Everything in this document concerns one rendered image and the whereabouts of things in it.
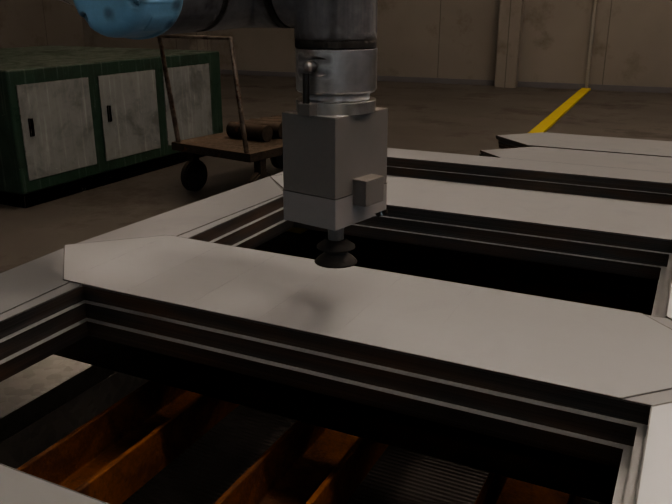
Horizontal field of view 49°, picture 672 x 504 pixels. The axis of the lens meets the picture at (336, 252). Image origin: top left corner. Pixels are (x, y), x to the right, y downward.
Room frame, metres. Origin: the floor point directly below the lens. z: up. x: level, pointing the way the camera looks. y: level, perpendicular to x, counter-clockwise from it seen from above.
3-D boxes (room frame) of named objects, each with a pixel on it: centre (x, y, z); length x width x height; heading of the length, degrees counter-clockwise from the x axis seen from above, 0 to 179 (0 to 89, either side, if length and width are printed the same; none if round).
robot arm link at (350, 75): (0.69, 0.00, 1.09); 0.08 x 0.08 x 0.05
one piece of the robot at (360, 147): (0.69, -0.01, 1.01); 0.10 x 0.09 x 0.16; 52
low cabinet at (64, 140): (5.46, 2.18, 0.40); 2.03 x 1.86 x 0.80; 153
